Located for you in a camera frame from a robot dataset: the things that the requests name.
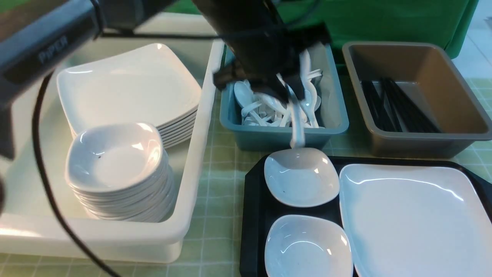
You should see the stack of white small bowls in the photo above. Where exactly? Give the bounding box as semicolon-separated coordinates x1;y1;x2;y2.
65;122;177;223

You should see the stack of white square plates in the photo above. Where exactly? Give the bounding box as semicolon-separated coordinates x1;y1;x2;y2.
57;43;202;149

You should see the teal plastic bin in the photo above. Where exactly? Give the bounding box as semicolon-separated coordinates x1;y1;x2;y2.
219;44;349;152

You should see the black serving tray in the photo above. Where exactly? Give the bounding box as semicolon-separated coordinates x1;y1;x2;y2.
239;156;492;277

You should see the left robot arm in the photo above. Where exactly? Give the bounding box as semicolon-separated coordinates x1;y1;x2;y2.
0;0;332;160

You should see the pile of white spoons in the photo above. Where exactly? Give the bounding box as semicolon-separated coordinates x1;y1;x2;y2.
233;50;322;128

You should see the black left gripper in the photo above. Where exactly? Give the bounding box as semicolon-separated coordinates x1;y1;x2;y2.
193;0;332;105

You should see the white ceramic spoon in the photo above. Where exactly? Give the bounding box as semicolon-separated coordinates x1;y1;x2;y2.
285;84;306;149

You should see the large white square plate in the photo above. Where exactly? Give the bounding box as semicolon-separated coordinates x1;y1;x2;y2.
339;164;492;277

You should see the green checkered tablecloth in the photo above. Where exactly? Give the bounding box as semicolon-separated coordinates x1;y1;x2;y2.
0;77;492;277

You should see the green backdrop cloth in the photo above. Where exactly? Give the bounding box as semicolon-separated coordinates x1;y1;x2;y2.
165;0;479;64

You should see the bundle of black chopsticks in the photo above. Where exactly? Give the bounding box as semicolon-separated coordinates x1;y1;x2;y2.
361;77;442;133

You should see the white small bowl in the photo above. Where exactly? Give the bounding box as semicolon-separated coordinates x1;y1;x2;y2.
264;215;354;277
264;148;340;208

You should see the black cable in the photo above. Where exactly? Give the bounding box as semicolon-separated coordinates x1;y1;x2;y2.
32;71;123;277

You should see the white small bowl front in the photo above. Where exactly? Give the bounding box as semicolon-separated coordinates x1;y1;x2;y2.
264;215;354;277

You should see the brown plastic bin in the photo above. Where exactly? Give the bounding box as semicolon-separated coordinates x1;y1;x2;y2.
342;42;491;159

